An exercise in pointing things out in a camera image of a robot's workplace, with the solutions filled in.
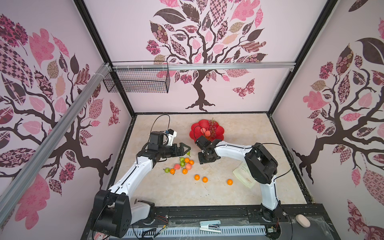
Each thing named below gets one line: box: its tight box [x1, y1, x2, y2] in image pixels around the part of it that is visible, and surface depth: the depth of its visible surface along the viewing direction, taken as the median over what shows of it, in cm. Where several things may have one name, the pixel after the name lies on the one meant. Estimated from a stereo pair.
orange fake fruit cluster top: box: [184, 157, 195, 165], surface depth 94 cm
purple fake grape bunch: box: [208, 117, 219, 139], surface depth 109 cm
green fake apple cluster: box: [179, 157, 185, 167], surface depth 94 cm
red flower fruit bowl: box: [189, 119, 225, 143], surface depth 109 cm
